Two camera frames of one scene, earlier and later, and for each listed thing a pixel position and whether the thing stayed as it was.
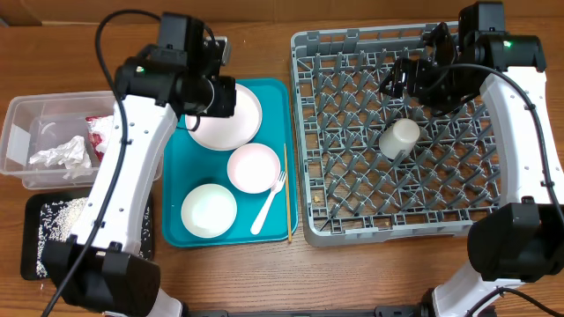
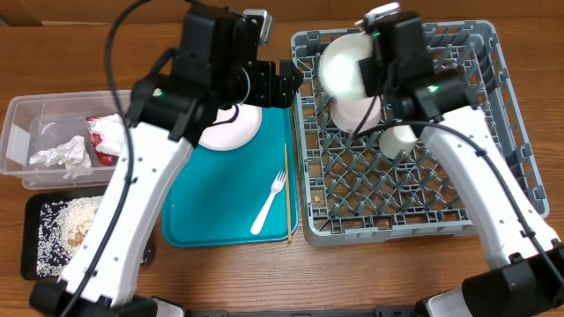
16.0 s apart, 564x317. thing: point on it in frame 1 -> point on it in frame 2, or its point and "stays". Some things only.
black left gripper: x=227 y=106 -> x=285 y=92
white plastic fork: x=276 y=187 stays
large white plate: x=228 y=133 stays
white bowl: x=209 y=210 -> x=339 y=67
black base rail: x=338 y=311 stays
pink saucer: x=254 y=168 -> x=355 y=114
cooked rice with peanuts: x=58 y=220 stays
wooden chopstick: x=287 y=192 stays
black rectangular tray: x=51 y=217 stays
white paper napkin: x=71 y=154 stays
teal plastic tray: x=243 y=195 stays
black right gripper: x=423 y=70 -> x=370 y=75
